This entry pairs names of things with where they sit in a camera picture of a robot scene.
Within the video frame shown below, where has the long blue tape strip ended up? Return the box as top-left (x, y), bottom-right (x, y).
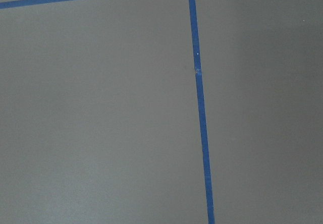
top-left (188, 0), bottom-right (215, 223)

